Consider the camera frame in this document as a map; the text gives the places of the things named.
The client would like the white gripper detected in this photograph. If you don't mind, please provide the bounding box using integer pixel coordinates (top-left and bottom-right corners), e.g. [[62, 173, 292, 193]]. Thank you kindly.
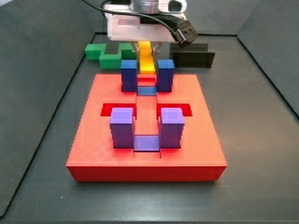
[[103, 3, 186, 55]]

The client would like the yellow long block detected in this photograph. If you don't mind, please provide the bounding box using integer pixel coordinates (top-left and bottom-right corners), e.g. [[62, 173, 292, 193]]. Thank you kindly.
[[137, 41, 154, 74]]

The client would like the red board base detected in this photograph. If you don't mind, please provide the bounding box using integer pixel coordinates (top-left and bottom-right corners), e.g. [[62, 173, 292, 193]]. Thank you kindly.
[[66, 74, 226, 182]]

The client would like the dark blue U block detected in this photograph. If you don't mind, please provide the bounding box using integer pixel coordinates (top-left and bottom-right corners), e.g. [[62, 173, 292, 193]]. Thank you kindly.
[[119, 59, 174, 96]]

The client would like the black U-shaped holder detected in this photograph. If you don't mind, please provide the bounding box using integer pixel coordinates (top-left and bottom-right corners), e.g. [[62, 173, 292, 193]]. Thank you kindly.
[[169, 44, 214, 68]]

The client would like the green zigzag block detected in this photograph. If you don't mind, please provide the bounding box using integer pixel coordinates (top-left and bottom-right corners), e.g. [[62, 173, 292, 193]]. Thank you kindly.
[[85, 43, 135, 69]]

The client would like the purple U block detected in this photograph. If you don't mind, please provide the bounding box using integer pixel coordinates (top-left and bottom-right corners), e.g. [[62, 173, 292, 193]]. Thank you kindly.
[[109, 108, 184, 152]]

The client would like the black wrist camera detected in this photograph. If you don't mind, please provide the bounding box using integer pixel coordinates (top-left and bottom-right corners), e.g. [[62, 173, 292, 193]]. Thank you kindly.
[[170, 20, 197, 47]]

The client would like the black cable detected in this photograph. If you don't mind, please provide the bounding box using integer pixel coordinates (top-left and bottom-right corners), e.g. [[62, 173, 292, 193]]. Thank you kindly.
[[79, 0, 184, 38]]

